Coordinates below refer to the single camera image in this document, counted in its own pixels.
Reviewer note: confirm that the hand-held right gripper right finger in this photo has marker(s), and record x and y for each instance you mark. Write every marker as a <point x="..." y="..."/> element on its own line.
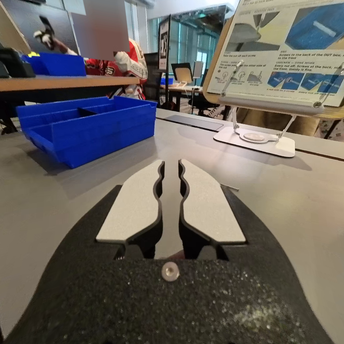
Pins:
<point x="212" y="209"/>

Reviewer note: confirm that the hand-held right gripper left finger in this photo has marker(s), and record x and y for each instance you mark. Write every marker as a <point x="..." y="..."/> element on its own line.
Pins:
<point x="131" y="209"/>

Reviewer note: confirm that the thin steel bolt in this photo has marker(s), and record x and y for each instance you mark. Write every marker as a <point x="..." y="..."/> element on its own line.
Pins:
<point x="231" y="188"/>

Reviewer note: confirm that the blue divided plastic bin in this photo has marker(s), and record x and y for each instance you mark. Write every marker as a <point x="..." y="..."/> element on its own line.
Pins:
<point x="102" y="139"/>

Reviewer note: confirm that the white board stand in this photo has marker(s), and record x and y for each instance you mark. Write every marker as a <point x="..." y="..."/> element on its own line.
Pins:
<point x="282" y="146"/>

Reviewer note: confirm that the white tablet on stand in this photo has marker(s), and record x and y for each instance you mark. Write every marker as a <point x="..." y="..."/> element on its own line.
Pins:
<point x="197" y="69"/>

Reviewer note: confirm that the black tablet on stand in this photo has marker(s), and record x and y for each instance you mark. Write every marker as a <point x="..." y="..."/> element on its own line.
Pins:
<point x="181" y="71"/>

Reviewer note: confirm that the wooden background table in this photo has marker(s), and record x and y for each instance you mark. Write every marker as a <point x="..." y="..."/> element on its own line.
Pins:
<point x="67" y="82"/>

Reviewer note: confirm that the black white marker sign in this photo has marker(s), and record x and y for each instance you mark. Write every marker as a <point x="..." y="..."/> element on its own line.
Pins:
<point x="164" y="43"/>

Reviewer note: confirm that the printed instruction board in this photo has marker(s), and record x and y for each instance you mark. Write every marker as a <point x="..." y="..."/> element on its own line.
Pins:
<point x="282" y="40"/>

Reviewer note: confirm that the tan wooden board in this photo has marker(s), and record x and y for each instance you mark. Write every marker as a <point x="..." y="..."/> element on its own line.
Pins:
<point x="13" y="32"/>

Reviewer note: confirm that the black camera equipment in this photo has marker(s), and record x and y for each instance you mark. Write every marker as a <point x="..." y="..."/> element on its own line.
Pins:
<point x="13" y="64"/>

